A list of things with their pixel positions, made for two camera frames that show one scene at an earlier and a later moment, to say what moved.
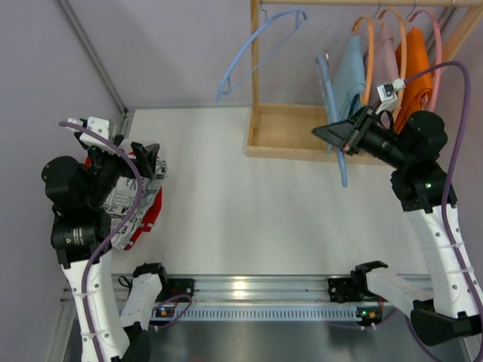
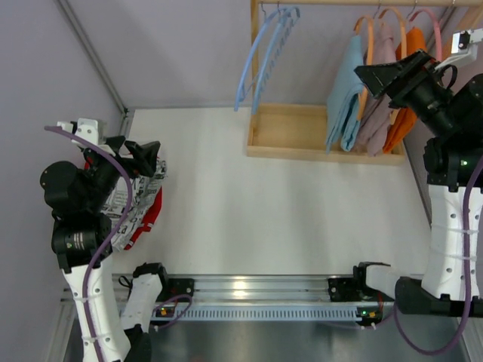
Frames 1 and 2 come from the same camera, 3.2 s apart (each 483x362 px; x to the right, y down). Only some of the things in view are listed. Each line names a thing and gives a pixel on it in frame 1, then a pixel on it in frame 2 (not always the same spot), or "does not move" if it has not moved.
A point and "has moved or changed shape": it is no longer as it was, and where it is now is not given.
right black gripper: (357, 130) -> (406, 84)
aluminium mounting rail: (354, 288) does not move
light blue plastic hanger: (223, 76) has moved or changed shape
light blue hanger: (327, 90) -> (275, 53)
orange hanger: (364, 99) does not move
